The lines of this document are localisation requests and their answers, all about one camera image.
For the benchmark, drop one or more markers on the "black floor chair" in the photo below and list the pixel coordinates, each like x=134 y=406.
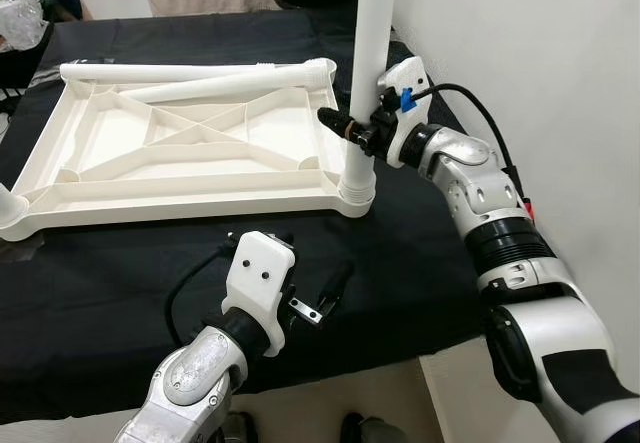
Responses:
x=60 y=8

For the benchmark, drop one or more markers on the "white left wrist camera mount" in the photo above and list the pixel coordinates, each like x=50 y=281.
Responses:
x=258 y=283

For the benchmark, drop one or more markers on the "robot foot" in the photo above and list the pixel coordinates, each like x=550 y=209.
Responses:
x=375 y=430
x=235 y=430

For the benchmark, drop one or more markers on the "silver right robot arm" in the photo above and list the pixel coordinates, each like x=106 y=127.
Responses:
x=540 y=333

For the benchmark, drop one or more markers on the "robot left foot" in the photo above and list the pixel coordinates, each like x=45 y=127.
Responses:
x=235 y=430

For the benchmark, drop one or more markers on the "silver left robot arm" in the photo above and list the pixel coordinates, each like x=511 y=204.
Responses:
x=190 y=388

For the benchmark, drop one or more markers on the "brown rubber band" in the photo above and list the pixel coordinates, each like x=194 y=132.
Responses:
x=350 y=128

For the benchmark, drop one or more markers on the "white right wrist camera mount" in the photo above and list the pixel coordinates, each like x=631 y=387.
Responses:
x=410 y=73

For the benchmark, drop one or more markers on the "white plastic table leg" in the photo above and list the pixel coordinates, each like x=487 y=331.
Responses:
x=230 y=87
x=372 y=33
x=12 y=203
x=180 y=71

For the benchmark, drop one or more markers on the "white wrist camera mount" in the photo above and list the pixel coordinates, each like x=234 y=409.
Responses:
x=410 y=73
x=258 y=283

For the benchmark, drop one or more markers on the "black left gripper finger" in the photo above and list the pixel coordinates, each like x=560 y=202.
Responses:
x=336 y=285
x=281 y=237

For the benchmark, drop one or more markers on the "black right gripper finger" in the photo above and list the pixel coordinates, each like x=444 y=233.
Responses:
x=334 y=119

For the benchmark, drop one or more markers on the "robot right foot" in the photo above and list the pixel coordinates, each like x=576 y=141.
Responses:
x=375 y=430

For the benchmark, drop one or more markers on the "white plastic table top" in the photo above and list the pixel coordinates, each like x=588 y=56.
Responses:
x=200 y=198

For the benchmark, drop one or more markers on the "black tablecloth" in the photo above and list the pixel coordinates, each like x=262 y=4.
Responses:
x=120 y=303

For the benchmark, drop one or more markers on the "clear plastic bag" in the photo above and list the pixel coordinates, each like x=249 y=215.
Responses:
x=22 y=25

